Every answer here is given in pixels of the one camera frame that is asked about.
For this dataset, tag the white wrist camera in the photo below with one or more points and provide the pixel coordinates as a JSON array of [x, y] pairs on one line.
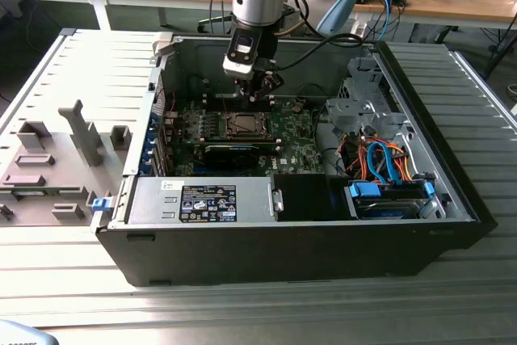
[[238, 64]]

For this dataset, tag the hard disk blue carrier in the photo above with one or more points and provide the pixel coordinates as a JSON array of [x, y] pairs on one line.
[[387, 209]]

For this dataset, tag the round coin battery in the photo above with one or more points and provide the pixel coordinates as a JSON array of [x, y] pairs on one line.
[[297, 107]]

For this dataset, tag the grey parts rack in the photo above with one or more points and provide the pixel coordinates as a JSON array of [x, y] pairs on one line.
[[60, 159]]

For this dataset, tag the black PC case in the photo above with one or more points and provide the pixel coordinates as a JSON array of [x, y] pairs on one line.
[[242, 256]]

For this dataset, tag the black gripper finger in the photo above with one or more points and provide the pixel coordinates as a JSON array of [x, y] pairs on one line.
[[271, 83], [247, 88]]

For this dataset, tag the silver CPU chip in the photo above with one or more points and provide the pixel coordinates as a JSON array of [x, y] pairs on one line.
[[246, 122]]

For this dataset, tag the metal disk bay cage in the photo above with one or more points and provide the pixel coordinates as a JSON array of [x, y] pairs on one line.
[[351, 112]]

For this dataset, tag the white plug box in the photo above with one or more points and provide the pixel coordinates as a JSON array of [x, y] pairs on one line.
[[358, 30]]

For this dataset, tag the CPU socket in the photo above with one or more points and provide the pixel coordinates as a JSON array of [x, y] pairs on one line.
[[228, 135]]

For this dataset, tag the grey rounded device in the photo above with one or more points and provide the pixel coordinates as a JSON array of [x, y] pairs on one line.
[[20, 335]]

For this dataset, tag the silver power supply unit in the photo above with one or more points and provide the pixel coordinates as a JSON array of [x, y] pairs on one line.
[[153, 199]]

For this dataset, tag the silver metal latch bracket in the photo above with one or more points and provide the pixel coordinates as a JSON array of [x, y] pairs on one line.
[[278, 199]]

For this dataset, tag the black graphics card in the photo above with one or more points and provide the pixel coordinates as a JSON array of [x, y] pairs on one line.
[[230, 157]]

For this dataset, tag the metal locking lever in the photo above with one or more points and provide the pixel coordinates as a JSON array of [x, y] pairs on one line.
[[223, 104]]

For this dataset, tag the green motherboard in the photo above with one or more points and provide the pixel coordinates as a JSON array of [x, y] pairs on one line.
[[299, 147]]

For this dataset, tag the blue plastic clip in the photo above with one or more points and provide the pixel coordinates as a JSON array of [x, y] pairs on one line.
[[101, 204]]

